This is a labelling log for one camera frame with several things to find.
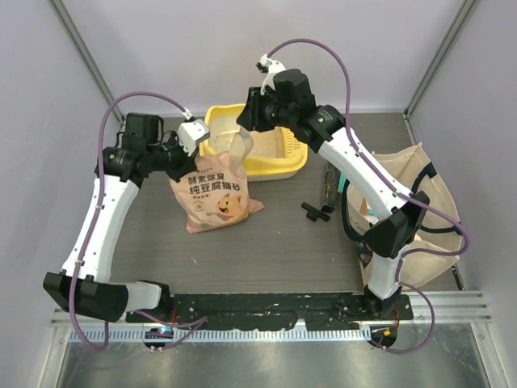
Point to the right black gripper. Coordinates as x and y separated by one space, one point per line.
250 117

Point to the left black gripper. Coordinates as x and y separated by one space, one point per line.
187 164

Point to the clear plastic scoop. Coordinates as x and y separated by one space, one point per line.
241 146

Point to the pink cat litter bag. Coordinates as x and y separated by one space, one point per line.
216 194

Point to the black bag clip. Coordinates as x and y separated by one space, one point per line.
313 214

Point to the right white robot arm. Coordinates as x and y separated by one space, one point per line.
286 100

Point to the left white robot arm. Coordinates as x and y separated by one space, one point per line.
83 285

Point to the yellow litter box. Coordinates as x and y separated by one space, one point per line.
266 160

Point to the yellow slotted litter scoop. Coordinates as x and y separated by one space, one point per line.
292 147

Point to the teal flat stick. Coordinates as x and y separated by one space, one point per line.
342 184

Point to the beige canvas tote bag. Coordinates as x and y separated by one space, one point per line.
413 168

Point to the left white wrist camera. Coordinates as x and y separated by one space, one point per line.
191 134

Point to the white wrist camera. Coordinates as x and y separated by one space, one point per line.
191 134
269 68

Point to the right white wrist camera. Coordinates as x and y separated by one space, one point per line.
269 68

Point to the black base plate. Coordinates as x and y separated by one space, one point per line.
275 311

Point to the white slotted cable duct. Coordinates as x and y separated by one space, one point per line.
298 334

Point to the aluminium rail frame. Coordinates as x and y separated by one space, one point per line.
438 307

